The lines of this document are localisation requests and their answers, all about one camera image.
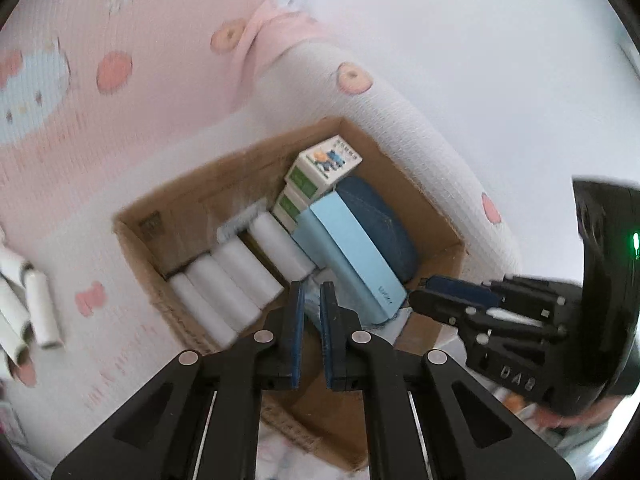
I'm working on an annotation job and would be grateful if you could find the person's right hand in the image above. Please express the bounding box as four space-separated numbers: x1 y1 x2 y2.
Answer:
537 395 623 430

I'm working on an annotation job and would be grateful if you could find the brown cardboard box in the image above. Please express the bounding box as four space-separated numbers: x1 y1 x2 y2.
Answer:
112 116 467 472

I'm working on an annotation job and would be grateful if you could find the green white small carton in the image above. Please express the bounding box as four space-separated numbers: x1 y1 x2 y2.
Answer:
286 135 363 198
272 191 313 231

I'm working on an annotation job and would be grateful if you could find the pink white printed bed mat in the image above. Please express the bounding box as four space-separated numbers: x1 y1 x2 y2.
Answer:
0 0 526 466

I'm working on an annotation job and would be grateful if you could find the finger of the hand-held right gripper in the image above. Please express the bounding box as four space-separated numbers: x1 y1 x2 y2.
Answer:
425 275 581 318
409 292 568 356

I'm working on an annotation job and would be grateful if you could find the dark blue case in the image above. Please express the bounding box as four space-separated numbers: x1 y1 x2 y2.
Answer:
334 175 421 286

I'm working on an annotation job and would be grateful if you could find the light blue box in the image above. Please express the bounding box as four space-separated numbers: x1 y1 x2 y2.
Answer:
291 192 408 326

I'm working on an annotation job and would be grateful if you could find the white cardboard tube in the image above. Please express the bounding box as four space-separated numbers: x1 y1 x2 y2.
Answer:
212 240 286 311
186 255 263 333
248 212 318 286
167 275 238 351

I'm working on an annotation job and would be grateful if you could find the pile of white tubes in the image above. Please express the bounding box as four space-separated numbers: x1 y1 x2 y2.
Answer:
0 245 66 381

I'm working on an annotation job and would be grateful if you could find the cartoon printed blanket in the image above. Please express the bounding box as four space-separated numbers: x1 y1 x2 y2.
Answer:
257 395 561 480

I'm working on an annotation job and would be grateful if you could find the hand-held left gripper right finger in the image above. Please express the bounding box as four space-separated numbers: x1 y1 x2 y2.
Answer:
319 281 576 480

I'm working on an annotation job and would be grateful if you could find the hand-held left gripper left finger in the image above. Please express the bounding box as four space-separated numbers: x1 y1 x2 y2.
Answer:
50 281 307 480

